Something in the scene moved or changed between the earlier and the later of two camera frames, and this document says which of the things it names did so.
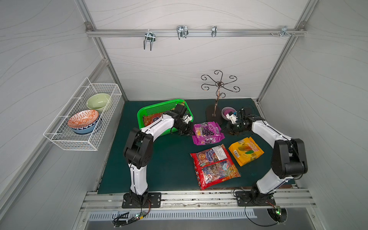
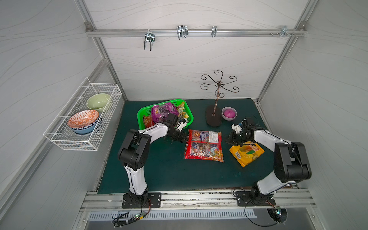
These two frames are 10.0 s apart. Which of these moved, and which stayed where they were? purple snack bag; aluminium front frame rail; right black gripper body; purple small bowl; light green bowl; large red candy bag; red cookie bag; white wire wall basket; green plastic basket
Moved: right black gripper body; purple snack bag; large red candy bag
Stayed: white wire wall basket; green plastic basket; purple small bowl; light green bowl; aluminium front frame rail; red cookie bag
